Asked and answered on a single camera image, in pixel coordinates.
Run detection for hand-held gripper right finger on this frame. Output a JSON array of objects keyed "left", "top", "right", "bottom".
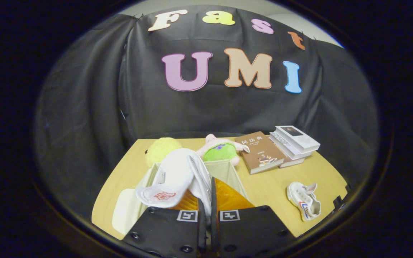
[{"left": 211, "top": 177, "right": 296, "bottom": 258}]

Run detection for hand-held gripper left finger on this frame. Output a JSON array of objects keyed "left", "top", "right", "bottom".
[{"left": 122, "top": 186, "right": 207, "bottom": 258}]

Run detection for beige fabric storage box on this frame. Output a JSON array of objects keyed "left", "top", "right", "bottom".
[{"left": 111, "top": 159, "right": 249, "bottom": 235}]

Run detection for white canvas shoe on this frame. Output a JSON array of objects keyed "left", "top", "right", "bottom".
[
  {"left": 135, "top": 148, "right": 213, "bottom": 215},
  {"left": 286, "top": 182, "right": 322, "bottom": 222}
]

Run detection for green plush toy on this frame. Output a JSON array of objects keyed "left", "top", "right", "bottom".
[{"left": 196, "top": 134, "right": 250, "bottom": 166}]

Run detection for brown illustrated book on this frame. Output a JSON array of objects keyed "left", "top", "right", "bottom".
[{"left": 234, "top": 131, "right": 286, "bottom": 175}]

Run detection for yellow plush toy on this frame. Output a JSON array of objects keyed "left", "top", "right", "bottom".
[{"left": 145, "top": 137, "right": 183, "bottom": 168}]

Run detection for brown book under stack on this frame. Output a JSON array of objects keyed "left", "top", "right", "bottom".
[{"left": 279, "top": 157, "right": 305, "bottom": 168}]

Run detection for plain white book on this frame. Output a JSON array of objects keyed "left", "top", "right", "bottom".
[{"left": 269, "top": 132, "right": 313, "bottom": 160}]

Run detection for black backdrop cloth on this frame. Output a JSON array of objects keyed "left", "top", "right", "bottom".
[{"left": 36, "top": 5, "right": 377, "bottom": 215}]

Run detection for white book with dark photo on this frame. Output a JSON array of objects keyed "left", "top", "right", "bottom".
[{"left": 275, "top": 125, "right": 321, "bottom": 154}]

